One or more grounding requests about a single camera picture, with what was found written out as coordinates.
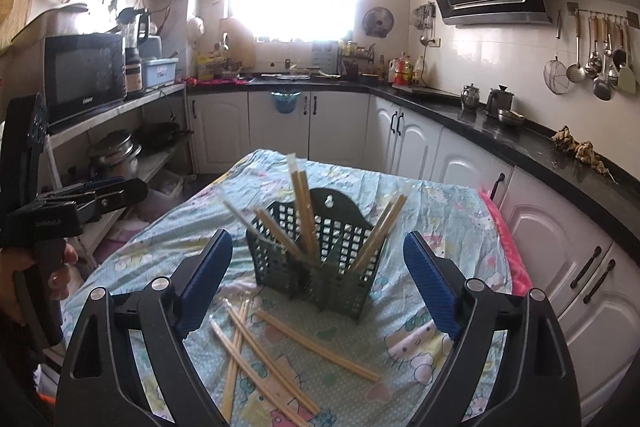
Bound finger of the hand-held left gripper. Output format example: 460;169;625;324
75;181;150;226
37;177;129;208

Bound black microwave oven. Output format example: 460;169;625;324
43;33;127;124

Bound black frying pan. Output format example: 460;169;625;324
134;121;194;144

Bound green plastic utensil holder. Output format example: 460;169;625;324
246;188;389;323

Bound pale cutting board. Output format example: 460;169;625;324
220;18;256;66

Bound blue hanging basket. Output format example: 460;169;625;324
270;90;301;114

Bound person's left hand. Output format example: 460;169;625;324
0;244;80;313

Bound stack of steel pots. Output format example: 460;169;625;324
89;130;144;180

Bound black blender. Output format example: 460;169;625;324
117;7;151;50

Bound blue-grey plastic tray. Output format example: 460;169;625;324
141;57;179;89

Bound wicker tray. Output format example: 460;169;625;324
0;0;36;54

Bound large steel ladle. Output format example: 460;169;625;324
593;18;615;102

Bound black serving spoon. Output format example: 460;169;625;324
612;19;628;70

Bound cartoon printed tablecloth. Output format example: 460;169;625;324
65;149;516;427

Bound wall utensil rail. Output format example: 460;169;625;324
566;1;640;28

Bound hanging kitchen tools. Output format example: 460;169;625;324
413;2;437;48

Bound open shelf unit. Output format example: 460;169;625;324
46;82;195;263

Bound red label bottle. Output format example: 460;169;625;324
393;53;412;86

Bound ginger roots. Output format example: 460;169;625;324
551;125;619;184

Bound steel spoon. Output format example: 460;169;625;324
585;16;602;80

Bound small wall fan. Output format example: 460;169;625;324
362;7;394;39

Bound pale green spatula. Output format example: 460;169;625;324
618;21;640;96

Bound black countertop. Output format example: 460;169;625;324
187;74;640;233

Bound small steel kettle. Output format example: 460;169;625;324
460;83;481;112

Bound black spice rack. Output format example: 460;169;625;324
337;41;376;78

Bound pink table cover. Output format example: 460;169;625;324
477;189;532;304

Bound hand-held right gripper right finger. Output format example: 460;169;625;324
402;231;584;427

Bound small drawer organizer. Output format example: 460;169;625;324
312;43;341;76

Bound wire mesh strainer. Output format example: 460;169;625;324
543;9;569;96

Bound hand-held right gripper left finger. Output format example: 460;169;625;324
56;229;234;427

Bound pile of wooden chopsticks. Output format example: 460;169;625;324
209;152;409;414

